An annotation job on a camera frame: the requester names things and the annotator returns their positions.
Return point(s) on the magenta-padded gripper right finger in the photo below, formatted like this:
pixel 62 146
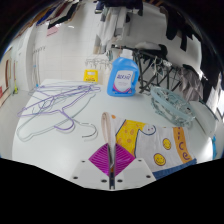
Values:
pixel 125 161

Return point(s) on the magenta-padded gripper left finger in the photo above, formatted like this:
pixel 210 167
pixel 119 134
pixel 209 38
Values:
pixel 100 160

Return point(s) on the white cartoon print towel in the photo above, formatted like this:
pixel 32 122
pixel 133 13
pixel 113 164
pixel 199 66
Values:
pixel 150 143

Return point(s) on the round pale green clip hanger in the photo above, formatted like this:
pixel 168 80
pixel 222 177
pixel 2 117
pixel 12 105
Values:
pixel 173 105

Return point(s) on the blue detergent bottle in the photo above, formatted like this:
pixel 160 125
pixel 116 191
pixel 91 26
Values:
pixel 122 78

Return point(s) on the yellow floor sign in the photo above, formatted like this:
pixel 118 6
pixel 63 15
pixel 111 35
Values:
pixel 90 76

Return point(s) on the metal clip drying hanger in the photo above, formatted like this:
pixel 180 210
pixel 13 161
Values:
pixel 98 62

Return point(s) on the black folding drying rack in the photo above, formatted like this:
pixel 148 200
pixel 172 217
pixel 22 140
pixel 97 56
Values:
pixel 146 63

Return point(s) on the grey garment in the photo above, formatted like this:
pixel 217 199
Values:
pixel 191 83

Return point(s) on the hanging dark clothes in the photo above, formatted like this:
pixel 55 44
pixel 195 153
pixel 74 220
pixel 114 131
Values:
pixel 173 23

